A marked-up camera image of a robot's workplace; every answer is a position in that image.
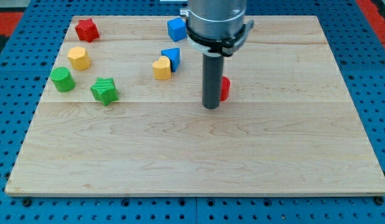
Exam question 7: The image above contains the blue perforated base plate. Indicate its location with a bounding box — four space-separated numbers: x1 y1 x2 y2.
0 0 385 223

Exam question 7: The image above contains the yellow hexagon block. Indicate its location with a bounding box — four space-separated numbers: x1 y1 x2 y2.
67 47 91 71

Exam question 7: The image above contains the yellow heart block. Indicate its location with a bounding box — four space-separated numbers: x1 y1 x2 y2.
152 56 172 80

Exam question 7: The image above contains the blue triangle block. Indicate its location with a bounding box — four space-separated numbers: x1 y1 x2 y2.
161 48 180 72

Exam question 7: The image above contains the green star block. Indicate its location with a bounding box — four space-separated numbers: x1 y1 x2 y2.
90 77 119 106

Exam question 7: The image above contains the blue cube block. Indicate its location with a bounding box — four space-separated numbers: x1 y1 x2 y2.
167 17 187 42

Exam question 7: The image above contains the light wooden board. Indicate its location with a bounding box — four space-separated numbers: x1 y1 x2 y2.
5 16 385 197

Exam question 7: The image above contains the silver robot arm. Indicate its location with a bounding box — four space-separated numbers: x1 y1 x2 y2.
180 0 254 110

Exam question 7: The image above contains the green cylinder block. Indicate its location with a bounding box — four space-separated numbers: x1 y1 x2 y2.
50 67 75 92

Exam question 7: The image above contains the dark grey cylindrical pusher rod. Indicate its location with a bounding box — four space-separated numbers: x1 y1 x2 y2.
202 54 223 110

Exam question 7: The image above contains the red star block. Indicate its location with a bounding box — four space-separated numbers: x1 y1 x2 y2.
75 18 100 43

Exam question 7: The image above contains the red cylinder block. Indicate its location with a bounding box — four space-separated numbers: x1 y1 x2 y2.
220 76 231 101

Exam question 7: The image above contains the black and silver clamp ring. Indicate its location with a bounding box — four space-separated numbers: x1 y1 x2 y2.
180 8 254 57

